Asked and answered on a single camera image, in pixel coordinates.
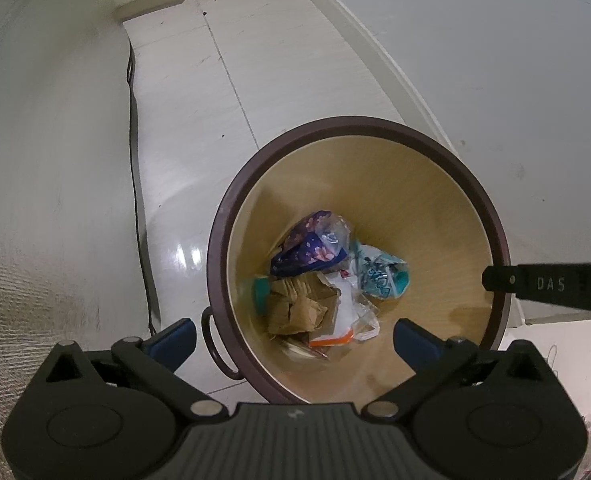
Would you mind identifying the teal plastic wrapper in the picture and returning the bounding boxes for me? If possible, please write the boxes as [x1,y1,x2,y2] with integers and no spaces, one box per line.
[252,276,272,317]

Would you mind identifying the brown paper bag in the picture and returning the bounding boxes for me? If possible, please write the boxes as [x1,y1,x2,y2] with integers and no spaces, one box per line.
[266,274,342,337]

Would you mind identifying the blue floral plastic bag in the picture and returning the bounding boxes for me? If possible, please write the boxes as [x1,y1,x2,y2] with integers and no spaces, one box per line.
[270,210,352,277]

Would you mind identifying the teal white plastic packet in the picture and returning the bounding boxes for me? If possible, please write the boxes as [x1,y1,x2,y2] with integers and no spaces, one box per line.
[351,241,409,301]

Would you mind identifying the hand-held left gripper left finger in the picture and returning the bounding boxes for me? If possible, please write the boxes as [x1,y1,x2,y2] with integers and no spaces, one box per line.
[34,319,235,424]

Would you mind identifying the black floor cable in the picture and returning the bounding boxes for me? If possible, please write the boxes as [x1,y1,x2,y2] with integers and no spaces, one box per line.
[126,42,162,337]

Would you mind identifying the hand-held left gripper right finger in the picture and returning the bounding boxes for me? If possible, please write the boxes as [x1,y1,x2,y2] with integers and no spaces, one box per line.
[361,319,557,421]

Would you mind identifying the clear bag with orange strip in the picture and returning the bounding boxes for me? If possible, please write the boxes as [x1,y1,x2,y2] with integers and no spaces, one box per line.
[309,280,381,349]

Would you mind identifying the brown rimmed beige trash bin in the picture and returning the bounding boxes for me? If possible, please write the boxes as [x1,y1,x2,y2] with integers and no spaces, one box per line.
[201,116,514,407]

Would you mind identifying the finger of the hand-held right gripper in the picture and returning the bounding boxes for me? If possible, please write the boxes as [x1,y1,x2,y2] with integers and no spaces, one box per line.
[482,262,524,295]

